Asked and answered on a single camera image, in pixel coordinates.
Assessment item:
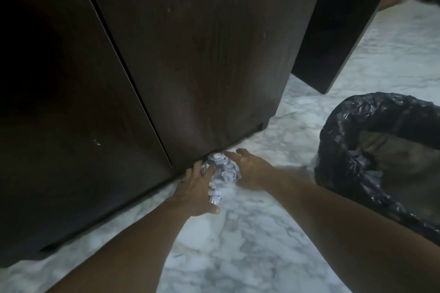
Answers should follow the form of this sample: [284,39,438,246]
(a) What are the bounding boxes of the person's right hand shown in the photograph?
[224,149,275,191]

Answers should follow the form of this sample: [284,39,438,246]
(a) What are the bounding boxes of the person's left hand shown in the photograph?
[167,160,220,218]

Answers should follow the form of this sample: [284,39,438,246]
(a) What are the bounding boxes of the pile of shredded white paper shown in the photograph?
[200,153,242,206]

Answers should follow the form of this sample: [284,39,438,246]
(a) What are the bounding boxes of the person's right forearm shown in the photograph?
[254,167,440,293]

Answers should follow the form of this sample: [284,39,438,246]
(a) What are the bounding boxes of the person's left forearm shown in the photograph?
[46,197,193,293]

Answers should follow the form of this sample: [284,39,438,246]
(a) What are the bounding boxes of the black garbage bag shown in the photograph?
[314,92,440,246]

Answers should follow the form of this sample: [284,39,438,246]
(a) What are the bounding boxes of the dark wooden cabinet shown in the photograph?
[0,0,332,268]

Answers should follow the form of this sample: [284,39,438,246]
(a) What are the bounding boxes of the dark wooden panel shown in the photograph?
[291,0,404,94]

